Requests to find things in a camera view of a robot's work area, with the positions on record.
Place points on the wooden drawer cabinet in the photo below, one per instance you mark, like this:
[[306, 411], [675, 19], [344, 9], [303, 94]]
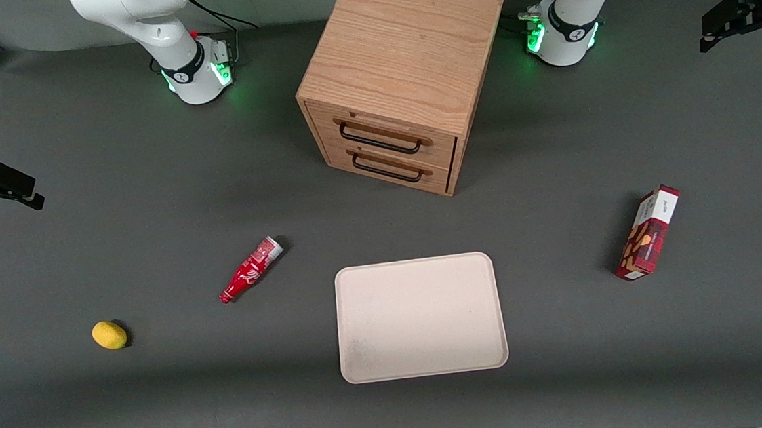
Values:
[[401, 42]]

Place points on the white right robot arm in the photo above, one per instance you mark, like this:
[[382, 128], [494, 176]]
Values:
[[185, 59]]

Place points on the red soda bottle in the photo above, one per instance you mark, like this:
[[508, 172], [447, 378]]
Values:
[[249, 270]]

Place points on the beige rectangular tray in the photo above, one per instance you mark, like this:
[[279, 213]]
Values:
[[420, 316]]

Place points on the wooden drawer front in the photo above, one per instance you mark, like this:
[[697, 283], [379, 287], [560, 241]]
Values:
[[385, 135], [391, 169]]

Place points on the yellow lemon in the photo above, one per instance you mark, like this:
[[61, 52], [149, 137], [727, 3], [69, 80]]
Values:
[[109, 335]]

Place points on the red tartan cookie box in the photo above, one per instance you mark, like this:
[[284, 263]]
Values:
[[647, 237]]

